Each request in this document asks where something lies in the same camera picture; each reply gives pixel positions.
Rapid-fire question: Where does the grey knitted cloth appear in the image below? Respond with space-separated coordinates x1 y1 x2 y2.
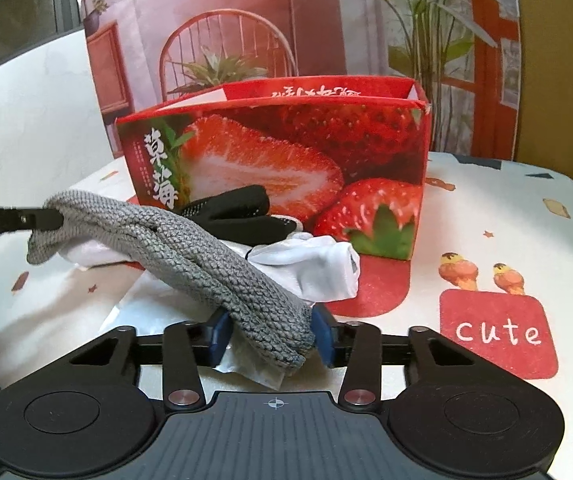
27 190 315 375

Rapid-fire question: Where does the white cloth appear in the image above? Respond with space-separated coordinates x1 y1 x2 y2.
58 231 362 305

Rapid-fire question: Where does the black dotted glove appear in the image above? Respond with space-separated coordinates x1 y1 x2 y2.
178 184 302 246

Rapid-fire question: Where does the printed living room backdrop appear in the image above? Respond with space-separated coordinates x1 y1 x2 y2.
78 0 522 159

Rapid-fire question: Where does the cartoon printed tablecloth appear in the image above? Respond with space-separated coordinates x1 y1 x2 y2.
0 154 573 479

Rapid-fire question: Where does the red strawberry cardboard box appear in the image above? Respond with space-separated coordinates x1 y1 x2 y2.
117 75 432 260

